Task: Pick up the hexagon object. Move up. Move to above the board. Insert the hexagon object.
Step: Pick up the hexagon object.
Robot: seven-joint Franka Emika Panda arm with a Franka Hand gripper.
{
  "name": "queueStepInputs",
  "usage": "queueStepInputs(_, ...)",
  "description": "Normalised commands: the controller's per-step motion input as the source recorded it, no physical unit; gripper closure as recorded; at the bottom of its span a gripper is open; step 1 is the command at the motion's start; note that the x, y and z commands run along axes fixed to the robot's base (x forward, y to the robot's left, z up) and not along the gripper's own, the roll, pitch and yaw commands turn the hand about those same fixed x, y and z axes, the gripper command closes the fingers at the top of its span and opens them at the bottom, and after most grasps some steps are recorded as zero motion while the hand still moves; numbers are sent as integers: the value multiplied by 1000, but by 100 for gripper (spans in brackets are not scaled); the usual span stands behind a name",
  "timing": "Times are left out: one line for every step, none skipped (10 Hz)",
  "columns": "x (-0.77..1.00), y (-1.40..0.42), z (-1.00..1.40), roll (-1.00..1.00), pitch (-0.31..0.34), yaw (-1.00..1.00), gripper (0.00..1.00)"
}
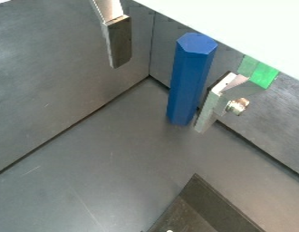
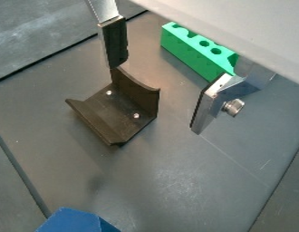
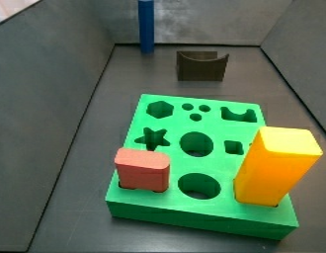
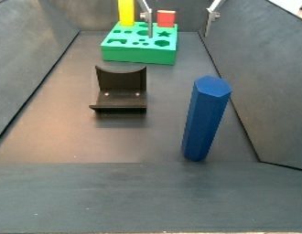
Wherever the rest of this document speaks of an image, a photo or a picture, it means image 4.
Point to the yellow rectangular block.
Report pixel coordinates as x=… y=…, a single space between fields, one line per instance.
x=127 y=12

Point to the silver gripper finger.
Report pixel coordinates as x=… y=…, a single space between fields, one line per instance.
x=214 y=14
x=146 y=15

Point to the red rounded block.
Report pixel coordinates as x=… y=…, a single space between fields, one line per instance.
x=166 y=18

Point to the green shape sorter board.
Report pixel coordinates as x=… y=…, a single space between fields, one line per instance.
x=130 y=44

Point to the blue hexagonal prism block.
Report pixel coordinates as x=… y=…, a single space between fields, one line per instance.
x=211 y=94

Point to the black curved stand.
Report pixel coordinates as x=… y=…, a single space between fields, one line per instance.
x=122 y=90

